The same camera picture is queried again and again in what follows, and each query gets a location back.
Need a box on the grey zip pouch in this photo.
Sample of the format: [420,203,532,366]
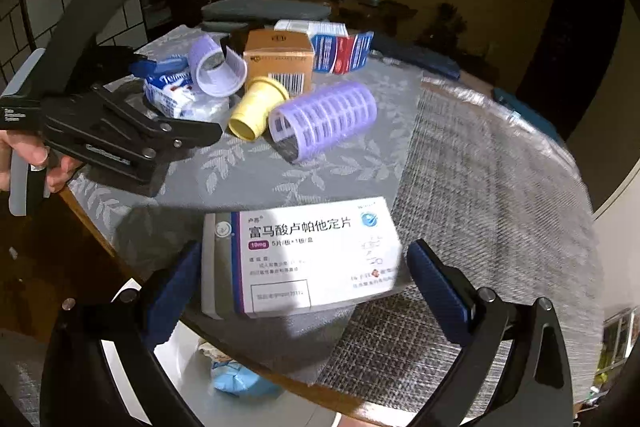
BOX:
[201,0,332,25]

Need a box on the blue phone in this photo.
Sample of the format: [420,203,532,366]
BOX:
[492,87,566,140]

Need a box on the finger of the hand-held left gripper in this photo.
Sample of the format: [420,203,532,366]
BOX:
[75,46,191,82]
[91,83,224,158]

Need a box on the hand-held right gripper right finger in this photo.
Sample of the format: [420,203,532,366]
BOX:
[406,238,576,427]

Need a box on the dark blue phone case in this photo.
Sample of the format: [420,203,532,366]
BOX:
[372,34,461,80]

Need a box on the grey leaf pattern cloth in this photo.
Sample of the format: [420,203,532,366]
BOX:
[67,24,426,358]

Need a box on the orange cardboard box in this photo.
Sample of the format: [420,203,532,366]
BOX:
[243,29,315,95]

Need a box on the large purple hair roller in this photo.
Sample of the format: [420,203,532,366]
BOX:
[268,82,377,165]

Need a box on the person's left hand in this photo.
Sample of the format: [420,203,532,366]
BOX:
[0,128,84,196]

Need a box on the yellow plastic cup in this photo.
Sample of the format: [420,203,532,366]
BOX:
[228,77,291,142]

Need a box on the potted plant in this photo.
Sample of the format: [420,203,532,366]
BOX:
[430,2,468,42]

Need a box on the dark grey pouch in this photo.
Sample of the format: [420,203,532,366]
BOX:
[201,21,250,36]

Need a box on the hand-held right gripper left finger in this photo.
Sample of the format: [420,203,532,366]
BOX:
[40,239,203,427]

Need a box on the small purple hair roller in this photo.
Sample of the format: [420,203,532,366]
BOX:
[189,34,248,96]

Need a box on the woven grey placemat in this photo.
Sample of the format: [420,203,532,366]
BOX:
[317,77,601,408]

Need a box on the white purple medicine box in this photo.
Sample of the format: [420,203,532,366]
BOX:
[201,197,403,320]

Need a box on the white round bin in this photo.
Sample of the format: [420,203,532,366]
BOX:
[107,282,351,427]

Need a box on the blue white tissue packet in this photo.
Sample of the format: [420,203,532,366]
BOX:
[144,69,231,124]

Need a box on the wooden side table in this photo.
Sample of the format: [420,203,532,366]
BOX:
[210,0,401,32]

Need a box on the blue crumpled wrapper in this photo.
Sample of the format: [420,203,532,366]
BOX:
[212,359,281,395]

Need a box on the red blue white box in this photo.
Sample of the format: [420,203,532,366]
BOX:
[310,32,375,75]

